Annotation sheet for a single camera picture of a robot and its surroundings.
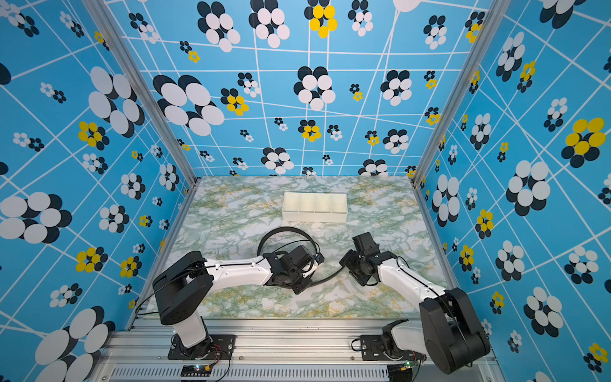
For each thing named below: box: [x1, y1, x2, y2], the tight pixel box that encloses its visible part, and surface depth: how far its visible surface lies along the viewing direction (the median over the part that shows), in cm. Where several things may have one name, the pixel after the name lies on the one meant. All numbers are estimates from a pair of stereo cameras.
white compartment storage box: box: [281, 192, 348, 223], surface depth 111 cm
